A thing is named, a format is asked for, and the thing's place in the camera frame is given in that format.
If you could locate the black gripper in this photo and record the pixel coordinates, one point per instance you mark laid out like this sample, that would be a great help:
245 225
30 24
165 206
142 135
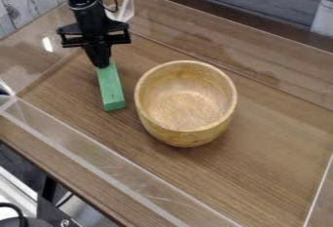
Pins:
94 29

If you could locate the green rectangular block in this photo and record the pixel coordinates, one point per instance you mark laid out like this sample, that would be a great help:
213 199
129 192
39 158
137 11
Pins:
110 86

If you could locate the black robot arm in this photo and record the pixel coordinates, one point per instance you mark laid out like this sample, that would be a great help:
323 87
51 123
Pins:
85 4

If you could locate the brown wooden bowl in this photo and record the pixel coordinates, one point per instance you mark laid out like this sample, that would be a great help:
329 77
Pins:
186 100

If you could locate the clear acrylic corner bracket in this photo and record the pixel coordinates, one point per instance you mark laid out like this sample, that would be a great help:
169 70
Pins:
122 12

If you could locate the clear acrylic front wall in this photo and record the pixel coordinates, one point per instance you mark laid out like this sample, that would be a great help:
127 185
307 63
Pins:
142 182

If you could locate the black metal bracket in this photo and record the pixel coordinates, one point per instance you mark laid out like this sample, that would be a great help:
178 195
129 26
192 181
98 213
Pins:
53 215

